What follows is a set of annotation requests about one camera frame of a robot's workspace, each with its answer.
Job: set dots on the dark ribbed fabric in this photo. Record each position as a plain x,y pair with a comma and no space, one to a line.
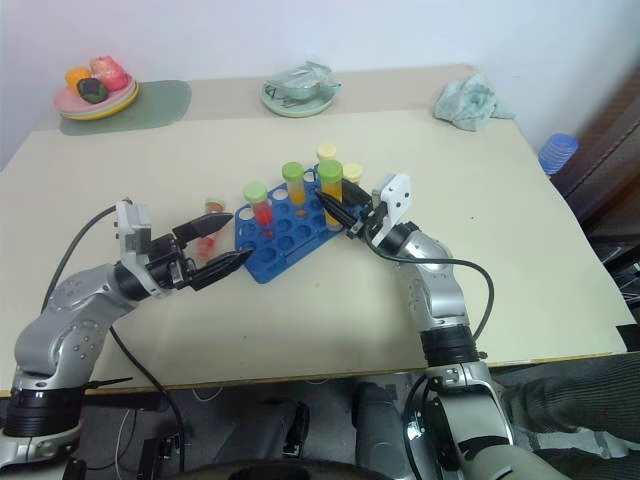
575,400

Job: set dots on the green-capped yellow liquid tube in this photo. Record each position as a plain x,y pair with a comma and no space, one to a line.
330,180

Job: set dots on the orange toy fruit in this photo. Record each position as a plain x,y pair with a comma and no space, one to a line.
76,77

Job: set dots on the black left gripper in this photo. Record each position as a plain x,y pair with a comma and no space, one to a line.
167,262

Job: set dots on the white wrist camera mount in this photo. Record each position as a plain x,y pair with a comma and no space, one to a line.
134,227
395,200

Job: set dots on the mint green plate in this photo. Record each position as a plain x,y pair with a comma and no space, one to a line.
300,107

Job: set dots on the green-capped orange liquid tube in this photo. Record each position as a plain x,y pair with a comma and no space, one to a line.
295,180

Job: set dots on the dark toy avocado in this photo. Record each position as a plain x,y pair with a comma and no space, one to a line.
91,90

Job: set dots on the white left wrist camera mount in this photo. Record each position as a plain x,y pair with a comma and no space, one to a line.
134,227

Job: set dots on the pale green plate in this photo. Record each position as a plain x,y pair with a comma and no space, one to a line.
127,95

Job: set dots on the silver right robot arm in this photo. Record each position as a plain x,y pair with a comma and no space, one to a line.
440,295

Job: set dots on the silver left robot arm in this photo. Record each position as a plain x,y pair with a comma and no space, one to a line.
65,310

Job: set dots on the black curved base rim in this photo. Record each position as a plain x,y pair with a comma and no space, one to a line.
280,470

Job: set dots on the yellow-capped test tube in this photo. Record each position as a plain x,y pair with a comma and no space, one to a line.
327,151
354,171

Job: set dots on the grey crumpled foil bag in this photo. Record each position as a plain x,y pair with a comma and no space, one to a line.
297,80

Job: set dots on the blue test tube rack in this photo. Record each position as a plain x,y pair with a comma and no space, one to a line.
290,247

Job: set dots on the dark wooden cabinet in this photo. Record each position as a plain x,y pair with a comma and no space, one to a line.
610,165

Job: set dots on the blue stacked cups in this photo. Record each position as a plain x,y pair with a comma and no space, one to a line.
557,152

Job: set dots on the pink toy peach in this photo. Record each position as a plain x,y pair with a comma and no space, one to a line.
107,72

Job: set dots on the dark rounded shape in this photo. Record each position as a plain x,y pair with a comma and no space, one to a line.
377,425

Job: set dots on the pink plate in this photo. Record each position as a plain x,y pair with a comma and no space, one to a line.
67,102

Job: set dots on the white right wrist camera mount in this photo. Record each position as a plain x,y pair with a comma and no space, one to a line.
395,200

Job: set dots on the green-capped red liquid tube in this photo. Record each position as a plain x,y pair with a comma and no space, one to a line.
260,205

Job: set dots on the red-capped red liquid tube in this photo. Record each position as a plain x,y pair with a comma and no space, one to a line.
209,247

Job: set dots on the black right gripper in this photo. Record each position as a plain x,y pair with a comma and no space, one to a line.
367,217

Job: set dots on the green placemat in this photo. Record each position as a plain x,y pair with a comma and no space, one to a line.
160,102

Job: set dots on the teal crumpled cloth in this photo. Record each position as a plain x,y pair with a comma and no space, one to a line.
470,102

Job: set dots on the yellow plate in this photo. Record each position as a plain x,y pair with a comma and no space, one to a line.
120,106

